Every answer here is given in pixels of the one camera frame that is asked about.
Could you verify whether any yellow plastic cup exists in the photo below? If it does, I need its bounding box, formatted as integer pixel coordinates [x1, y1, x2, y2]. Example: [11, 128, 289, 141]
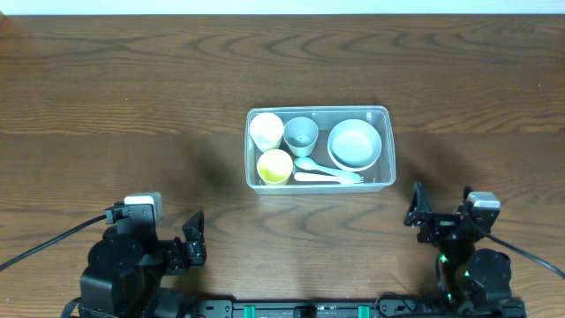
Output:
[257, 149, 294, 186]

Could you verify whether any grey plastic cup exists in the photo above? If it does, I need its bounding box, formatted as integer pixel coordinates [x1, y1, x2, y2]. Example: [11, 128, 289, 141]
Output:
[283, 117, 319, 157]

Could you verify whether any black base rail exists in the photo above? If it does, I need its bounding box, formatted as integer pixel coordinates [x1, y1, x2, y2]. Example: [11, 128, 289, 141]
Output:
[197, 297, 527, 318]

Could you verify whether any clear plastic container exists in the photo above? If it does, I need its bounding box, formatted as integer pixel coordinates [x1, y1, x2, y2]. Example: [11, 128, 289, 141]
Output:
[245, 105, 396, 194]

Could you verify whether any white plastic bowl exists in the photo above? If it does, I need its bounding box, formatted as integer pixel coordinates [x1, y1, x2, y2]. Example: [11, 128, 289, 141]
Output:
[328, 150, 380, 172]

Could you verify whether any mint green plastic spoon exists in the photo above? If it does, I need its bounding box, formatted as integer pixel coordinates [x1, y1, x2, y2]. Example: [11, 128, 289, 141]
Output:
[294, 157, 364, 183]

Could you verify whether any white plastic fork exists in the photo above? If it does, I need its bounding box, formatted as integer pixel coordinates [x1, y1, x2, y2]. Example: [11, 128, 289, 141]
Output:
[294, 172, 364, 185]

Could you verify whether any white plastic cup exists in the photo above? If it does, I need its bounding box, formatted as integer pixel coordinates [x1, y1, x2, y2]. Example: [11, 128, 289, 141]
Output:
[249, 112, 284, 152]

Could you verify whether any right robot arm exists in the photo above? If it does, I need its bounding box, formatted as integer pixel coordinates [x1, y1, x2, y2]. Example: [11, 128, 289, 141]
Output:
[403, 182, 512, 314]

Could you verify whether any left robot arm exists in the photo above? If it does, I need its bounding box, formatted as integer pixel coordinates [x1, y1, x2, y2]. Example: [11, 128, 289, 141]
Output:
[61, 201, 207, 318]

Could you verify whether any grey plastic bowl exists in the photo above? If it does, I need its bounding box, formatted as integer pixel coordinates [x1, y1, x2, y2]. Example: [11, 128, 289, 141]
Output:
[327, 119, 382, 153]

